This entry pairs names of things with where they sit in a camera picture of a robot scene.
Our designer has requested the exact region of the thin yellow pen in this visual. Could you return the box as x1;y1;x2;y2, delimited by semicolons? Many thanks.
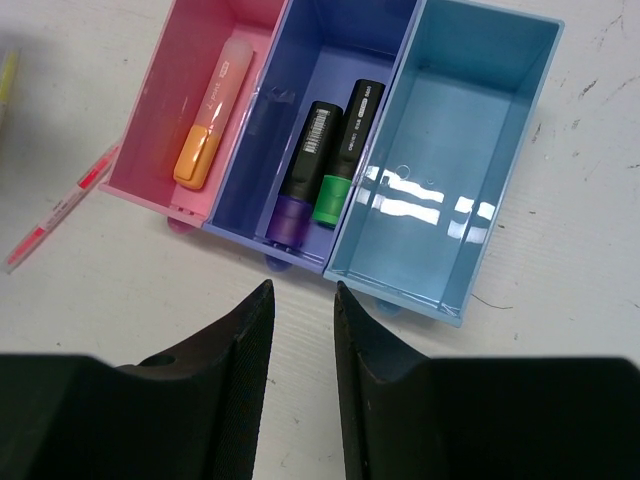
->
0;48;20;123

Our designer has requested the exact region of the black marker green cap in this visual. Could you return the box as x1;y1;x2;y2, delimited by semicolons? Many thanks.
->
312;79;385;228

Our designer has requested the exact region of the thin pink pen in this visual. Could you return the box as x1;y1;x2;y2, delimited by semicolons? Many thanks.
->
1;143;120;274

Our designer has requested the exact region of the pink plastic bin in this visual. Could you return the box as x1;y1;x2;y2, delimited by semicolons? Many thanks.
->
100;0;287;233

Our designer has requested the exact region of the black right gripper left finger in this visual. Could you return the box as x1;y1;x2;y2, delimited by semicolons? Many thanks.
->
1;281;275;479

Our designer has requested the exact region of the orange highlighter pink cap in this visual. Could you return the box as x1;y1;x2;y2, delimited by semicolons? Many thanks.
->
173;37;253;190

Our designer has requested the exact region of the black marker purple cap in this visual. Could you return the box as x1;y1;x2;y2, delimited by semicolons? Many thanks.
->
264;100;345;249

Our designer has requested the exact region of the light blue plastic bin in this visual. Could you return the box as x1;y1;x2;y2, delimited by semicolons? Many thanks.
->
324;1;564;326

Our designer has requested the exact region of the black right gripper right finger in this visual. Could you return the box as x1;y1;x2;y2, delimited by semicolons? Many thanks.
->
334;284;639;479

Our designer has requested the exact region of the blue-violet plastic bin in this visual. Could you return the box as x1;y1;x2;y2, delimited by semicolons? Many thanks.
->
205;1;417;273

